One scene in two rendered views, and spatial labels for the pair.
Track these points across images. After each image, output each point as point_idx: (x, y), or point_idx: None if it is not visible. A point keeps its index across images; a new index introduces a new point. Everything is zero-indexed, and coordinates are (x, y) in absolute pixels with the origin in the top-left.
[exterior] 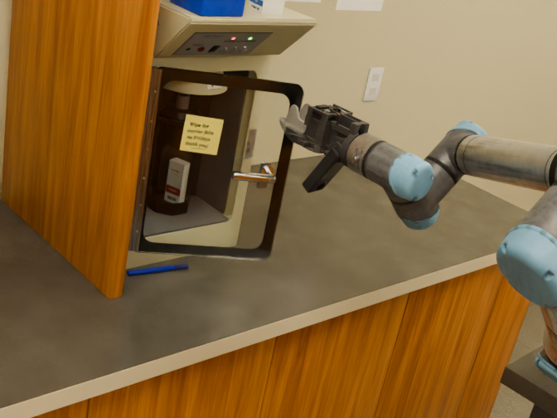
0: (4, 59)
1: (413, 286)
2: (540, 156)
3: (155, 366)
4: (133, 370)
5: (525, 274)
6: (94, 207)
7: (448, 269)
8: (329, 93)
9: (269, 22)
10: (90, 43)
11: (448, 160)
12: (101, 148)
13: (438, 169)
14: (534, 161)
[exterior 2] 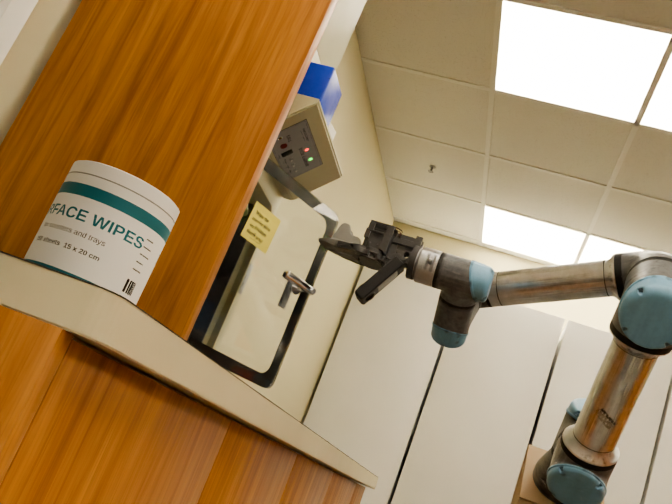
0: (4, 115)
1: (346, 466)
2: (593, 263)
3: (278, 420)
4: (273, 410)
5: (658, 311)
6: (161, 260)
7: (355, 464)
8: None
9: (333, 149)
10: (199, 96)
11: None
12: (194, 194)
13: None
14: (588, 267)
